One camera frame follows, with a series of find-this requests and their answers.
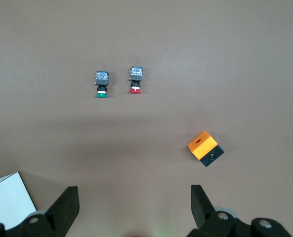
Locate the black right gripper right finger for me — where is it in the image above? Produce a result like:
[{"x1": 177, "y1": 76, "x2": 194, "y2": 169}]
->
[{"x1": 187, "y1": 184, "x2": 293, "y2": 237}]

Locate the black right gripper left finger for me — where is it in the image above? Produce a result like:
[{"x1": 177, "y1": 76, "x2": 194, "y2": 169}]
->
[{"x1": 0, "y1": 186, "x2": 80, "y2": 237}]

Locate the red push button switch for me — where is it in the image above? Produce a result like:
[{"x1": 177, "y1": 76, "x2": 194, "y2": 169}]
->
[{"x1": 128, "y1": 66, "x2": 145, "y2": 95}]

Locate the white drawer cabinet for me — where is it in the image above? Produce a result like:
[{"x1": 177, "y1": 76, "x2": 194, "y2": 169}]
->
[{"x1": 0, "y1": 172, "x2": 38, "y2": 229}]

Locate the brown table cover sheet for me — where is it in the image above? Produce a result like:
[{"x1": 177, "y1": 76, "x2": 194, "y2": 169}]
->
[{"x1": 0, "y1": 0, "x2": 293, "y2": 237}]

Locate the orange black button enclosure box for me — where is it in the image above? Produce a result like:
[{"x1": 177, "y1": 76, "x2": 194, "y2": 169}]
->
[{"x1": 187, "y1": 130, "x2": 225, "y2": 168}]

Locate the green push button switch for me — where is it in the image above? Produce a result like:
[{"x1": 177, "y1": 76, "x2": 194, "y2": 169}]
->
[{"x1": 94, "y1": 71, "x2": 110, "y2": 99}]

